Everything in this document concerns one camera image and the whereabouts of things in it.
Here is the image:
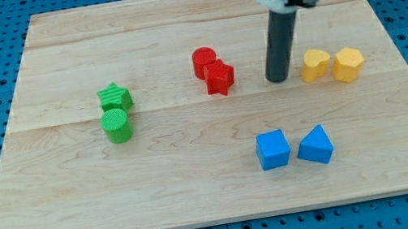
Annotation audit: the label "blue cube block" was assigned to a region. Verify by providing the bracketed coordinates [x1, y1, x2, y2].
[256, 130, 291, 171]

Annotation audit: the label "blue triangle block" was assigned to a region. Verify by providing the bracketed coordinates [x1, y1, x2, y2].
[297, 124, 334, 164]

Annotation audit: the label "green star block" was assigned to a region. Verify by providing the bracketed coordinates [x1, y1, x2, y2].
[97, 83, 133, 112]

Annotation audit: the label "yellow heart block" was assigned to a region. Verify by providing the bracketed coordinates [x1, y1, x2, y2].
[301, 49, 330, 83]

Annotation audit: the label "red cylinder block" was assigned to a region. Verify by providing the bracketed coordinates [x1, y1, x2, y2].
[191, 46, 217, 80]

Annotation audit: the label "red star block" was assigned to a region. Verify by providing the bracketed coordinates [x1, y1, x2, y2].
[203, 58, 235, 96]

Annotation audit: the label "green cylinder block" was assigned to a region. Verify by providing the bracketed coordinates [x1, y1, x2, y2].
[100, 108, 133, 144]

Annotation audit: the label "wooden board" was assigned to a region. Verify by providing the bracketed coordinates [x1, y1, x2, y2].
[0, 0, 408, 229]

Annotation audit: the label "yellow hexagon block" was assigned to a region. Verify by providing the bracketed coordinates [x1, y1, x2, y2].
[332, 47, 365, 83]

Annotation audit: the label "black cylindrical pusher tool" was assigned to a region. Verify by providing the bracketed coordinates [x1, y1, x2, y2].
[265, 11, 296, 83]

